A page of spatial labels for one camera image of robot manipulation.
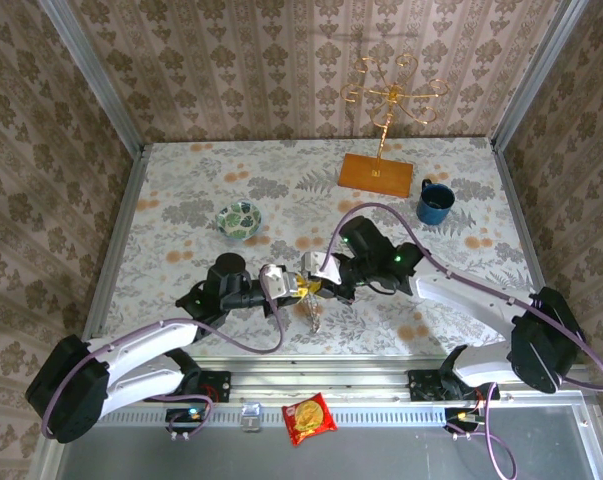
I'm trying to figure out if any leaf pattern ceramic bowl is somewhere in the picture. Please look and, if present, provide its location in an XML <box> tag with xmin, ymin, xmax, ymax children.
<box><xmin>215</xmin><ymin>199</ymin><xmax>263</xmax><ymax>242</ymax></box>

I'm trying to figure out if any dark blue mug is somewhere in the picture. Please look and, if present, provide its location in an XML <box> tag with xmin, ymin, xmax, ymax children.
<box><xmin>414</xmin><ymin>178</ymin><xmax>456</xmax><ymax>226</ymax></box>

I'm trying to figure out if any red snack packet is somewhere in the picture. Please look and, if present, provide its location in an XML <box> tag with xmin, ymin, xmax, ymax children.
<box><xmin>280</xmin><ymin>392</ymin><xmax>339</xmax><ymax>448</ymax></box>

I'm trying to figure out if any floral patterned tablecloth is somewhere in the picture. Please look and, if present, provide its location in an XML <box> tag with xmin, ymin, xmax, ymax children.
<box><xmin>96</xmin><ymin>138</ymin><xmax>557</xmax><ymax>359</ymax></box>

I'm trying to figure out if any small silver metal clip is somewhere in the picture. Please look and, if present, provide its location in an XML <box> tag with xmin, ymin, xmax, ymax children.
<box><xmin>240</xmin><ymin>401</ymin><xmax>262</xmax><ymax>431</ymax></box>

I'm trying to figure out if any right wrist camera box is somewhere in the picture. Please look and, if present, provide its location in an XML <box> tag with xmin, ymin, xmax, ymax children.
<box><xmin>300</xmin><ymin>251</ymin><xmax>341</xmax><ymax>282</ymax></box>

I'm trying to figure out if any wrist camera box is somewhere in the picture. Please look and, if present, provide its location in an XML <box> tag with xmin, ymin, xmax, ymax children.
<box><xmin>300</xmin><ymin>251</ymin><xmax>341</xmax><ymax>282</ymax></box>
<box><xmin>259</xmin><ymin>263</ymin><xmax>301</xmax><ymax>301</ymax></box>

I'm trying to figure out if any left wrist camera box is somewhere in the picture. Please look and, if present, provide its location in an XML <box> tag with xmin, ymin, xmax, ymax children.
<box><xmin>259</xmin><ymin>263</ymin><xmax>301</xmax><ymax>301</ymax></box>

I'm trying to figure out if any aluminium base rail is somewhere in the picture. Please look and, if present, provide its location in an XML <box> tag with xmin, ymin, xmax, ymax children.
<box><xmin>54</xmin><ymin>357</ymin><xmax>591</xmax><ymax>406</ymax></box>

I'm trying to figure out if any gold wire stand wooden base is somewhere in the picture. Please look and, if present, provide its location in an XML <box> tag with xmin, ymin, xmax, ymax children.
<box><xmin>338</xmin><ymin>52</ymin><xmax>450</xmax><ymax>199</ymax></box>

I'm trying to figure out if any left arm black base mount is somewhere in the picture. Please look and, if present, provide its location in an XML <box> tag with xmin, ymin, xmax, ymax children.
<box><xmin>143</xmin><ymin>370</ymin><xmax>232</xmax><ymax>403</ymax></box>

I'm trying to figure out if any aluminium side rail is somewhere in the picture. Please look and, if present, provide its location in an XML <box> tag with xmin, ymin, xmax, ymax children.
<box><xmin>73</xmin><ymin>144</ymin><xmax>150</xmax><ymax>369</ymax></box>
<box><xmin>489</xmin><ymin>142</ymin><xmax>592</xmax><ymax>369</ymax></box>

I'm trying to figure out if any slotted grey cable duct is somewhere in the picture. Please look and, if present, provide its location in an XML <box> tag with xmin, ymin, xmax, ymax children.
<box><xmin>70</xmin><ymin>405</ymin><xmax>587</xmax><ymax>427</ymax></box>

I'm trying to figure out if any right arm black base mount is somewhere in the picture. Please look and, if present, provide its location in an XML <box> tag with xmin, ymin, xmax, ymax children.
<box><xmin>408</xmin><ymin>368</ymin><xmax>501</xmax><ymax>401</ymax></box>

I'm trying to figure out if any aluminium frame post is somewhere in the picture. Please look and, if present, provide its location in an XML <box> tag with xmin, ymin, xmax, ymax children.
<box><xmin>489</xmin><ymin>0</ymin><xmax>596</xmax><ymax>151</ymax></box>
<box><xmin>39</xmin><ymin>0</ymin><xmax>146</xmax><ymax>151</ymax></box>

